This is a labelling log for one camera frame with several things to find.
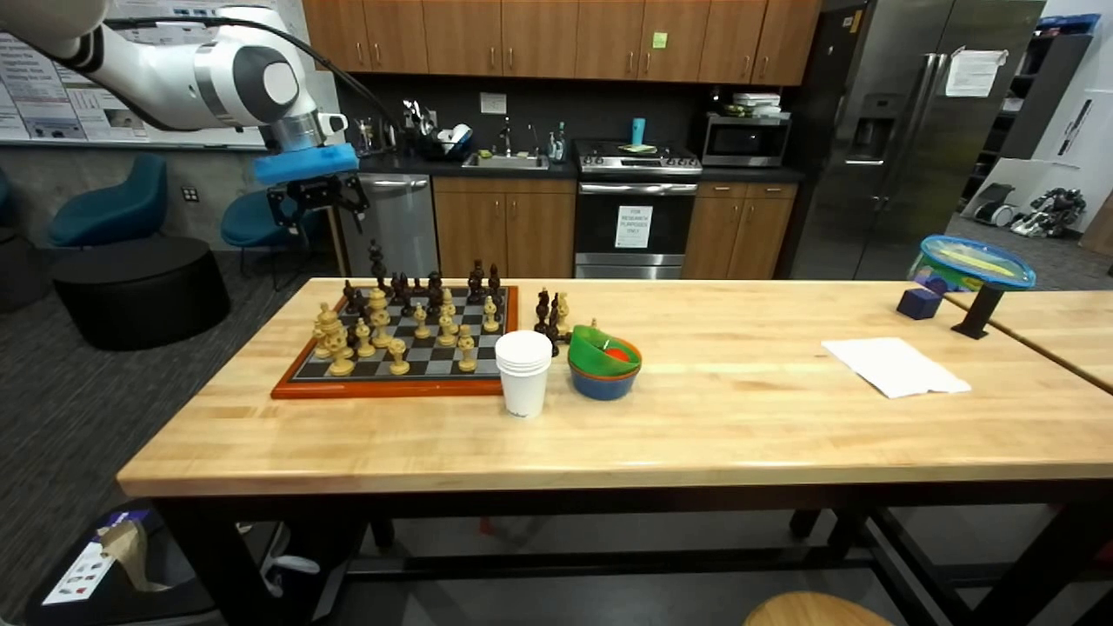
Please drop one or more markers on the black gripper blue mount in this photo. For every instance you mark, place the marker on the black gripper blue mount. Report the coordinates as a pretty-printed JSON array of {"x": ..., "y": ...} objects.
[{"x": 310, "y": 175}]

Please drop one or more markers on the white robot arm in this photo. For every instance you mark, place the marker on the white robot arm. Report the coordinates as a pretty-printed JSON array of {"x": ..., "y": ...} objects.
[{"x": 243, "y": 74}]

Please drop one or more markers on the wooden chess board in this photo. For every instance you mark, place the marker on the wooden chess board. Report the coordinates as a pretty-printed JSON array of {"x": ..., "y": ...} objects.
[{"x": 412, "y": 347}]

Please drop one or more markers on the dark chess pawn off-board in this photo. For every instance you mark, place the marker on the dark chess pawn off-board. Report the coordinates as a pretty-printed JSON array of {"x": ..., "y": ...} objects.
[{"x": 543, "y": 309}]

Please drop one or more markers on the light chess piece off-board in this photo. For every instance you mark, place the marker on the light chess piece off-board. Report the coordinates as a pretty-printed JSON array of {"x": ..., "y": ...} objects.
[{"x": 563, "y": 309}]

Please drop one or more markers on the stainless steel dishwasher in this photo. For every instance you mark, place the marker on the stainless steel dishwasher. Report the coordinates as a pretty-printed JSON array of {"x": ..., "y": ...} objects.
[{"x": 397, "y": 222}]

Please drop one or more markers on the kitchen sink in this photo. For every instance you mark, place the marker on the kitchen sink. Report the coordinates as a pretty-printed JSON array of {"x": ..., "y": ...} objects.
[{"x": 506, "y": 162}]

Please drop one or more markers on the teal chair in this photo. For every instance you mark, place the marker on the teal chair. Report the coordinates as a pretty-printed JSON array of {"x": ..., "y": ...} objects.
[{"x": 127, "y": 210}]

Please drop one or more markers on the black round ottoman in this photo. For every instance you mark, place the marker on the black round ottoman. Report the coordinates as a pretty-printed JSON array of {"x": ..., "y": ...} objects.
[{"x": 143, "y": 292}]

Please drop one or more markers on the white paper cup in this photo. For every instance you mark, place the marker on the white paper cup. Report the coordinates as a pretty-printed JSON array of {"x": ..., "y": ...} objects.
[{"x": 524, "y": 365}]

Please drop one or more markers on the stainless steel oven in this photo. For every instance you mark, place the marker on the stainless steel oven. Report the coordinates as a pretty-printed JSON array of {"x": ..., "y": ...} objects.
[{"x": 634, "y": 210}]

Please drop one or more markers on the green and blue bowl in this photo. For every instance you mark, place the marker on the green and blue bowl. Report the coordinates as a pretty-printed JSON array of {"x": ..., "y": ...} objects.
[{"x": 603, "y": 365}]

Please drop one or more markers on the black microwave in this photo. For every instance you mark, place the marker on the black microwave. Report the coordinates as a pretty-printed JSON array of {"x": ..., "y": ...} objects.
[{"x": 750, "y": 145}]

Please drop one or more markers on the butcher block table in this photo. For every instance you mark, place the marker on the butcher block table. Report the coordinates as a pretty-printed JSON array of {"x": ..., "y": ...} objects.
[{"x": 734, "y": 403}]

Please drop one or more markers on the stainless steel refrigerator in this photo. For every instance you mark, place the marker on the stainless steel refrigerator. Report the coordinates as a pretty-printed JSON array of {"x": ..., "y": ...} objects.
[{"x": 889, "y": 123}]

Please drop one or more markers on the white paper sheet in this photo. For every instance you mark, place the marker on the white paper sheet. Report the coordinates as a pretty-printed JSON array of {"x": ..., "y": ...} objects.
[{"x": 894, "y": 365}]

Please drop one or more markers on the near wooden orange stool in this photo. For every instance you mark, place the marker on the near wooden orange stool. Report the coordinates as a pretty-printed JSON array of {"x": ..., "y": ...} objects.
[{"x": 813, "y": 611}]

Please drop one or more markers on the blue green plate on stand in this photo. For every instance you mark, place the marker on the blue green plate on stand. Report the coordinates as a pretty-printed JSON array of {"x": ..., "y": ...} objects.
[{"x": 971, "y": 267}]

